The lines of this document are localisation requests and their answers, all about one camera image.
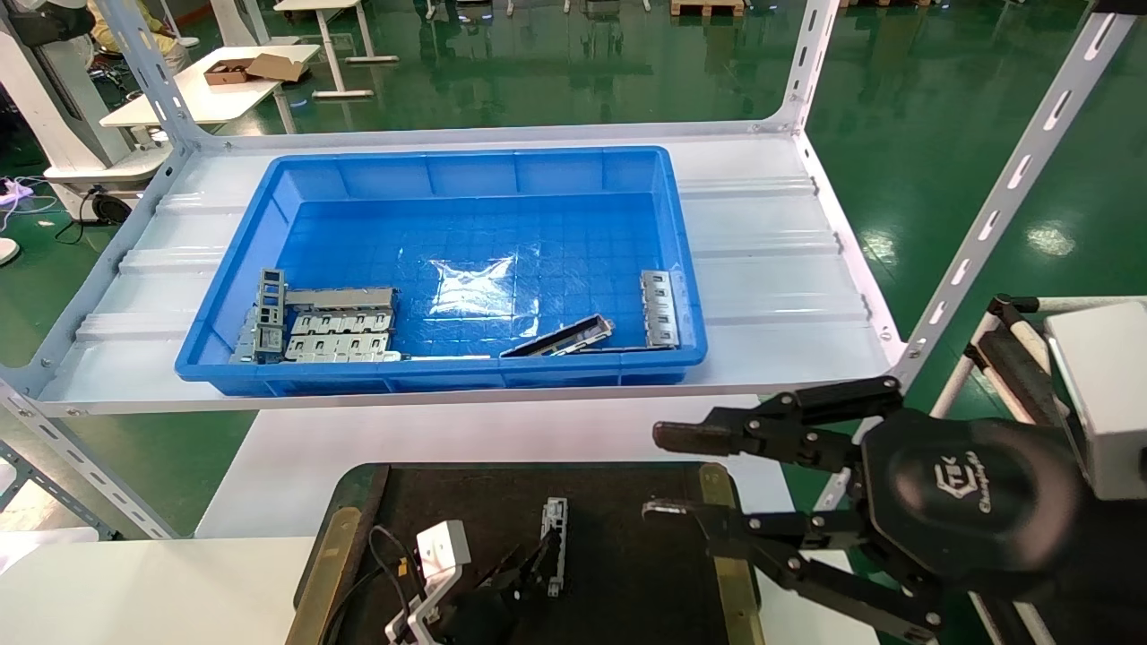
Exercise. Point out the grey metal part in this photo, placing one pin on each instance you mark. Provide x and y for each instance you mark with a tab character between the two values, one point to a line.
246	345

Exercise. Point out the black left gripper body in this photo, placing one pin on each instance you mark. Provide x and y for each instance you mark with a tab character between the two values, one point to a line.
479	623

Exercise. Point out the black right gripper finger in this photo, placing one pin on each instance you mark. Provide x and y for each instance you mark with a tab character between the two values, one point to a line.
806	537
780	430

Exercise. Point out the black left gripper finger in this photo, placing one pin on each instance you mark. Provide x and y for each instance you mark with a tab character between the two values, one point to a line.
553	573
524	564

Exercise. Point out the white power strip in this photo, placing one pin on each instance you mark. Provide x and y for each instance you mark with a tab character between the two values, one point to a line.
18	191

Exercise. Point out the person in yellow shirt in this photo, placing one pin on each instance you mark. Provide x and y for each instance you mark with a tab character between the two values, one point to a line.
166	49

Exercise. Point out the flat cardboard piece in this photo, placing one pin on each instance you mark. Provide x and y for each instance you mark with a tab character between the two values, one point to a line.
278	67

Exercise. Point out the white work table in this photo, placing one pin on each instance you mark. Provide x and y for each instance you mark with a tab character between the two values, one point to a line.
197	98

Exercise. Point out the small open cardboard box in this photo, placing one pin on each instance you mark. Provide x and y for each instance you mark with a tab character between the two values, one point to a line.
224	72

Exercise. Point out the wooden pallet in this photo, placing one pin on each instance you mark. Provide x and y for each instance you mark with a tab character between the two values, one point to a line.
708	7

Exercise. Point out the white leg table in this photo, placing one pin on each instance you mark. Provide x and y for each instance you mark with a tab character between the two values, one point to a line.
333	54

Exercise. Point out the large white box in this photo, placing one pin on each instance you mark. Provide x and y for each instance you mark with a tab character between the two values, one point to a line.
1107	403

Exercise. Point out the white metal shelf rack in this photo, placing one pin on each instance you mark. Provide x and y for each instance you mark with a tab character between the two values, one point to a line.
771	269

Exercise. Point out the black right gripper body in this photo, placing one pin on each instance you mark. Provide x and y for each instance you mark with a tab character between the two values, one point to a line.
977	502

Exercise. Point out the blue plastic bin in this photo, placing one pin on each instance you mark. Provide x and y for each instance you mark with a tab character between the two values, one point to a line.
538	233

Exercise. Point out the pipe frame cart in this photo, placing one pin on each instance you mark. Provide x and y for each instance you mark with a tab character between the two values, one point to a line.
1004	372

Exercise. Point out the black tray container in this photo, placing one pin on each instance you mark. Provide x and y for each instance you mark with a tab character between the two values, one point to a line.
627	555

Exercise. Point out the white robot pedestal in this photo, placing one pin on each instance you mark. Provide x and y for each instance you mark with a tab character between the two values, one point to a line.
54	98

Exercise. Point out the silver slotted metal part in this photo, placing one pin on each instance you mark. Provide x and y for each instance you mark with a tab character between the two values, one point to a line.
556	524
661	309
340	322
340	298
340	347

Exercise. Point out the black caster wheel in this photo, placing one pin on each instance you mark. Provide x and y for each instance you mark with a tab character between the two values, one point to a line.
109	208

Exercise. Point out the dark metal rail part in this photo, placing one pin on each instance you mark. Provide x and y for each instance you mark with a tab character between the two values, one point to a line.
573	333

